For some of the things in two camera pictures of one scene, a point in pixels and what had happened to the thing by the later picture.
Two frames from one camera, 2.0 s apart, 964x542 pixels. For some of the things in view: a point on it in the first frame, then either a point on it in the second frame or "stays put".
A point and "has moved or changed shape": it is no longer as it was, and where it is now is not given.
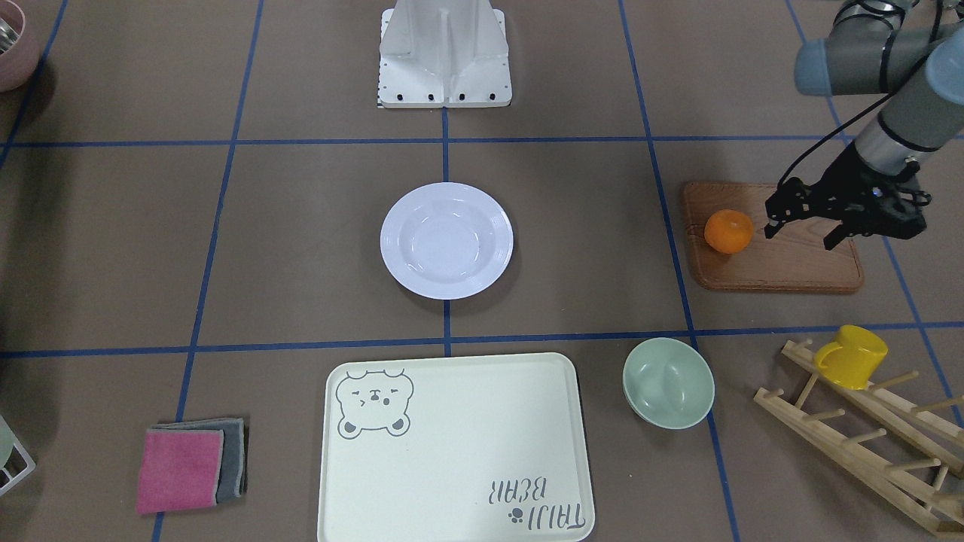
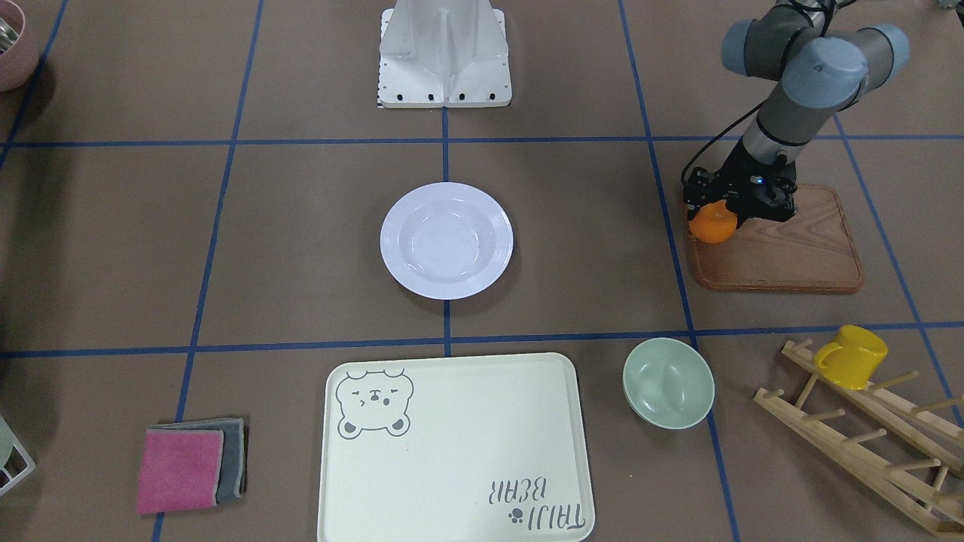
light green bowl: [669, 383] stays put
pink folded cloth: [179, 469] stays put
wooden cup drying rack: [938, 429] stays put
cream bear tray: [455, 447] stays put
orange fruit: [728, 231] has moved or changed shape
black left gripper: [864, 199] -> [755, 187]
